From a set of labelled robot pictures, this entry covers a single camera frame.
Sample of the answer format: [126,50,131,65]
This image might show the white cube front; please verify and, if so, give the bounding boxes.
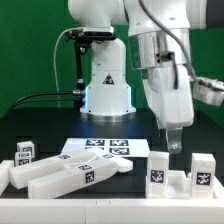
[15,152,32,166]

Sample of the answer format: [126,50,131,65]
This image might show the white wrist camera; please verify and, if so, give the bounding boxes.
[193,77,224,106]

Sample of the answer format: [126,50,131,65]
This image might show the white marker sheet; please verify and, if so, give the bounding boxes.
[62,138,150,158]

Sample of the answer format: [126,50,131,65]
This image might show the white barrier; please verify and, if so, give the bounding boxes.
[213,178,224,200]
[0,199,224,224]
[0,160,14,196]

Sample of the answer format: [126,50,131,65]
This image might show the grey arm hose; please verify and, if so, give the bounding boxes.
[137,0,201,83]

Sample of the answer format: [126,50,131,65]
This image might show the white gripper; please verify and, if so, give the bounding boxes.
[142,65,194,154]

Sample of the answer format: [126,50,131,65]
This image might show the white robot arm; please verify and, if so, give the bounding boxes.
[68,0,224,153]

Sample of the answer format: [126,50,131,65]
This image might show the white left barrier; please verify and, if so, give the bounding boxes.
[0,160,14,196]

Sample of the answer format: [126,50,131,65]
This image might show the white chair seat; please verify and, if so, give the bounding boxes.
[167,170,191,199]

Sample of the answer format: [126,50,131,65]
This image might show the white front barrier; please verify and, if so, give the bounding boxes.
[0,199,224,224]

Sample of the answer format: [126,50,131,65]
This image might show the black camera stand pole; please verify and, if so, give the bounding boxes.
[74,42,85,95]

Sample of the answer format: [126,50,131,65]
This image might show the grey camera cable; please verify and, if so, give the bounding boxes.
[53,27,81,109]

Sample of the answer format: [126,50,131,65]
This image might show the white right barrier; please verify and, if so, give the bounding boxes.
[213,178,224,200]

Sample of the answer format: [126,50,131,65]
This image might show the black base cables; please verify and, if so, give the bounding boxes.
[7,89,86,113]

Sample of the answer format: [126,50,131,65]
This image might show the black camera on stand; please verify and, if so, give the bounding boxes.
[65,26,117,41]

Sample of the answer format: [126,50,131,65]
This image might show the white chair side frame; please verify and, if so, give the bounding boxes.
[9,148,133,199]

